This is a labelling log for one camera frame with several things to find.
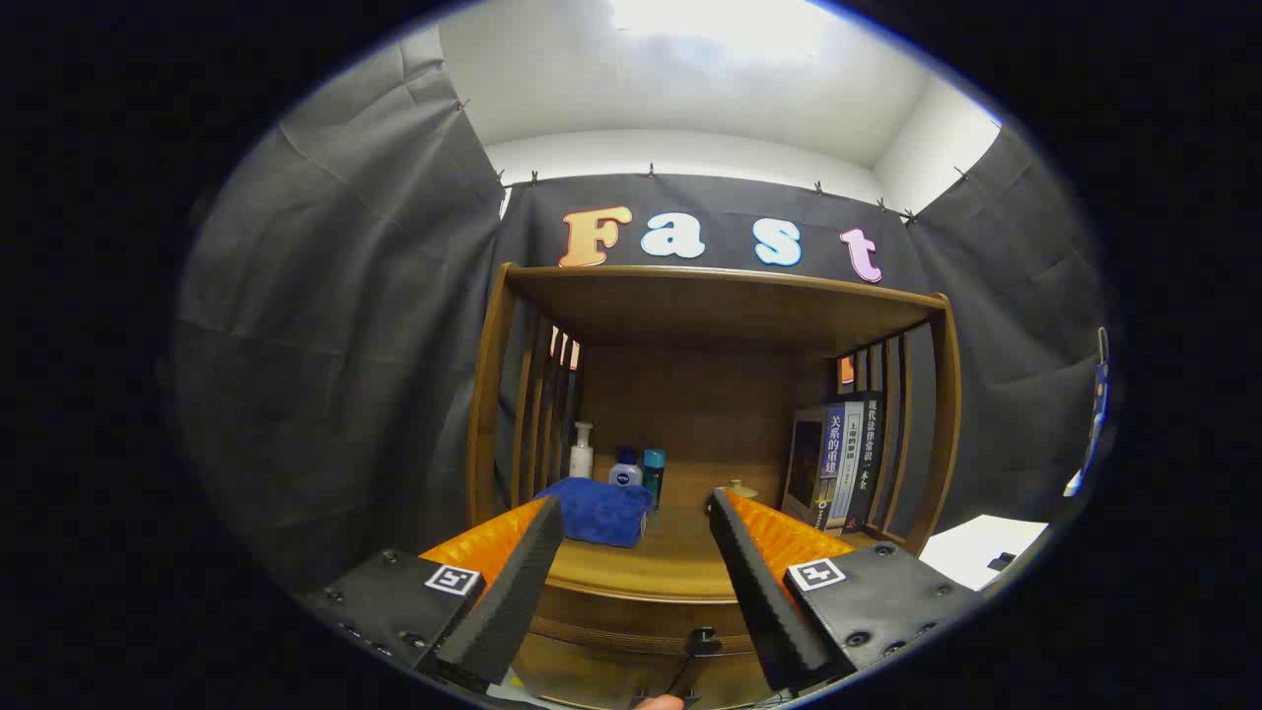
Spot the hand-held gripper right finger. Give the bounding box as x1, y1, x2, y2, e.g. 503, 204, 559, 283
707, 487, 987, 694

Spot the colourful printed bag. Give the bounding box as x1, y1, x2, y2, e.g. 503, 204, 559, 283
1085, 327, 1113, 474

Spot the wooden countertop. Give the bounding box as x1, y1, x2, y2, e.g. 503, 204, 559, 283
493, 478, 918, 604

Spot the white side cabinet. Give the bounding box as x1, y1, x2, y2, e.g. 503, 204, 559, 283
919, 514, 1051, 593

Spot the blue spine book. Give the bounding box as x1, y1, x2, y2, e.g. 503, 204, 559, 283
781, 402, 849, 529

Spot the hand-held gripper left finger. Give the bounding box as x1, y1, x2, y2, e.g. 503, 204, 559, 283
296, 496, 566, 691

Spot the wooden cabinet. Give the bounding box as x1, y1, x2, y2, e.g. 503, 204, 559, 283
465, 262, 962, 710

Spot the wooden drawer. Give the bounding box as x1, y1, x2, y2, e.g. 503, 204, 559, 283
527, 582, 765, 660

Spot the white spine book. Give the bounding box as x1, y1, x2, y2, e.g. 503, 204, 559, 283
831, 399, 867, 532

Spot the blue towel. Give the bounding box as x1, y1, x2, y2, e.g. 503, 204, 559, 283
533, 477, 654, 549

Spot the black spine book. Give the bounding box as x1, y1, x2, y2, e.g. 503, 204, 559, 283
846, 391, 887, 536

